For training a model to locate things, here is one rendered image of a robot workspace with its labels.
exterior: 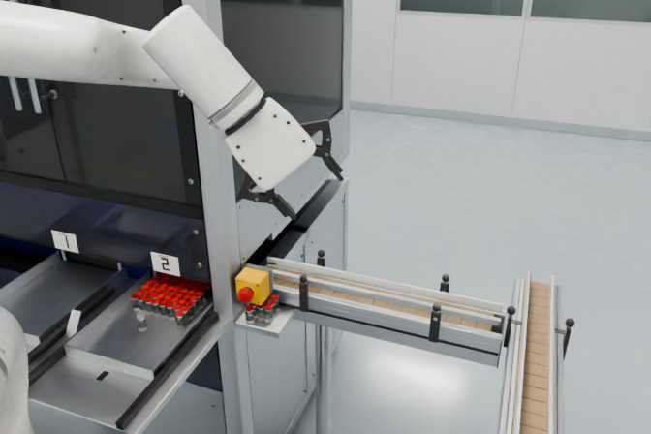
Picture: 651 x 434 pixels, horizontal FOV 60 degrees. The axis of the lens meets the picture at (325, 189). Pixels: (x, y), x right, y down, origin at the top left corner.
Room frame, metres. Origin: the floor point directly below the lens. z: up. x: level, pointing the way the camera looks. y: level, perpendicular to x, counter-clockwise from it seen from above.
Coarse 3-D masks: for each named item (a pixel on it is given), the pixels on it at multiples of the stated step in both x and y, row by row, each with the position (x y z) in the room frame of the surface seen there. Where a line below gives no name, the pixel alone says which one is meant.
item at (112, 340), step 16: (112, 304) 1.24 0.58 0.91; (128, 304) 1.28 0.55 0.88; (208, 304) 1.28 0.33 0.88; (96, 320) 1.18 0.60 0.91; (112, 320) 1.22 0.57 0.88; (128, 320) 1.22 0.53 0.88; (160, 320) 1.22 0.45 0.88; (192, 320) 1.22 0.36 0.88; (80, 336) 1.13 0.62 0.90; (96, 336) 1.15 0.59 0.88; (112, 336) 1.15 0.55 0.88; (128, 336) 1.15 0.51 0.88; (144, 336) 1.15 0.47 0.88; (160, 336) 1.15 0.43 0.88; (176, 336) 1.15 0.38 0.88; (80, 352) 1.06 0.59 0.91; (96, 352) 1.09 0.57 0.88; (112, 352) 1.09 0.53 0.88; (128, 352) 1.09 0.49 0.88; (144, 352) 1.09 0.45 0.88; (160, 352) 1.09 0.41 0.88; (176, 352) 1.08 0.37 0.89; (112, 368) 1.03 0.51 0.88; (128, 368) 1.02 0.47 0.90; (144, 368) 1.00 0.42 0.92; (160, 368) 1.02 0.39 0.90
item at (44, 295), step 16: (32, 272) 1.41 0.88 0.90; (48, 272) 1.44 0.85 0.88; (64, 272) 1.44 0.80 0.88; (80, 272) 1.44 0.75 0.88; (96, 272) 1.44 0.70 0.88; (112, 272) 1.44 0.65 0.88; (16, 288) 1.36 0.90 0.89; (32, 288) 1.36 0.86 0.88; (48, 288) 1.36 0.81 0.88; (64, 288) 1.36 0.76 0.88; (80, 288) 1.36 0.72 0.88; (96, 288) 1.36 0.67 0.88; (0, 304) 1.28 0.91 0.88; (16, 304) 1.28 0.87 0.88; (32, 304) 1.28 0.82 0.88; (48, 304) 1.28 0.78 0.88; (64, 304) 1.28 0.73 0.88; (80, 304) 1.25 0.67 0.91; (32, 320) 1.22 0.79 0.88; (48, 320) 1.22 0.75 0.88; (64, 320) 1.19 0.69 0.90; (32, 336) 1.12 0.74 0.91
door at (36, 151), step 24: (24, 0) 1.39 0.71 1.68; (0, 96) 1.45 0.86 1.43; (0, 120) 1.46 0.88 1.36; (24, 120) 1.43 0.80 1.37; (48, 120) 1.40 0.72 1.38; (0, 144) 1.47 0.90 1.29; (24, 144) 1.43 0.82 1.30; (48, 144) 1.40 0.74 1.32; (0, 168) 1.47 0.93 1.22; (24, 168) 1.44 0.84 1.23; (48, 168) 1.41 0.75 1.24
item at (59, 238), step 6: (54, 234) 1.41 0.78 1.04; (60, 234) 1.40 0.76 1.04; (66, 234) 1.39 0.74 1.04; (72, 234) 1.39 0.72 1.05; (54, 240) 1.41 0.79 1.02; (60, 240) 1.40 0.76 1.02; (72, 240) 1.39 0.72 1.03; (60, 246) 1.40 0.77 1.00; (66, 246) 1.40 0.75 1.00; (72, 246) 1.39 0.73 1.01
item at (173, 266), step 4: (152, 252) 1.29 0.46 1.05; (152, 256) 1.29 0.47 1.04; (156, 256) 1.29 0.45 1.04; (160, 256) 1.28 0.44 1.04; (164, 256) 1.28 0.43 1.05; (168, 256) 1.27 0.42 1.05; (152, 260) 1.29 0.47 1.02; (156, 260) 1.29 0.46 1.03; (160, 260) 1.28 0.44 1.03; (164, 260) 1.28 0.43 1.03; (172, 260) 1.27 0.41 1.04; (176, 260) 1.27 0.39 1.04; (156, 264) 1.29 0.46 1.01; (160, 264) 1.28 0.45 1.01; (172, 264) 1.27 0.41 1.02; (176, 264) 1.27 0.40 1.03; (156, 268) 1.29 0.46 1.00; (160, 268) 1.29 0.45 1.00; (168, 268) 1.28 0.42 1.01; (172, 268) 1.27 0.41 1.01; (176, 268) 1.27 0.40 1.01; (164, 272) 1.28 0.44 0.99; (168, 272) 1.28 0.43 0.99; (172, 272) 1.27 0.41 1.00; (176, 272) 1.27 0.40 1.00
